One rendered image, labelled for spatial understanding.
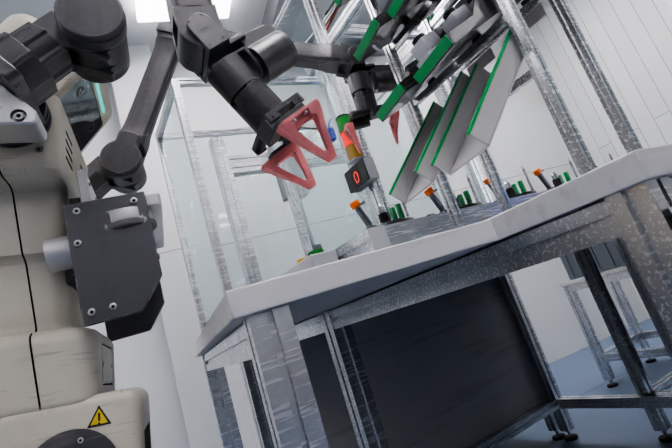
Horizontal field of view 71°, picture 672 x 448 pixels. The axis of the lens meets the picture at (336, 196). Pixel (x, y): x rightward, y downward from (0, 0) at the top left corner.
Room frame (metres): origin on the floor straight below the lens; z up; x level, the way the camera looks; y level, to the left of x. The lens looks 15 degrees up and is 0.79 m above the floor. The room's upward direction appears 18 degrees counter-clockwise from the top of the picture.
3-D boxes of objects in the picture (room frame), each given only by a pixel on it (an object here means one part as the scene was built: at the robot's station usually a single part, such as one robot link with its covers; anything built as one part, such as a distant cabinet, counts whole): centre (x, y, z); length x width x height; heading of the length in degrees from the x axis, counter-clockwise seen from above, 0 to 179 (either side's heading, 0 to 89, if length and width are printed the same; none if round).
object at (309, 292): (1.03, -0.01, 0.84); 0.90 x 0.70 x 0.03; 24
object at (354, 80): (1.13, -0.16, 1.35); 0.07 x 0.06 x 0.07; 110
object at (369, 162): (1.44, -0.10, 1.29); 0.12 x 0.05 x 0.25; 32
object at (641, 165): (1.46, -0.48, 0.85); 1.50 x 1.41 x 0.03; 32
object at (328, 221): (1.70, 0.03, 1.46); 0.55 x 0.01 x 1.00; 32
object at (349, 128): (1.13, -0.11, 1.22); 0.07 x 0.07 x 0.09; 5
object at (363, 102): (1.13, -0.15, 1.29); 0.10 x 0.07 x 0.07; 95
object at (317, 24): (1.46, -0.13, 1.46); 0.03 x 0.03 x 1.00; 32
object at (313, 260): (1.18, 0.12, 0.93); 0.21 x 0.07 x 0.06; 32
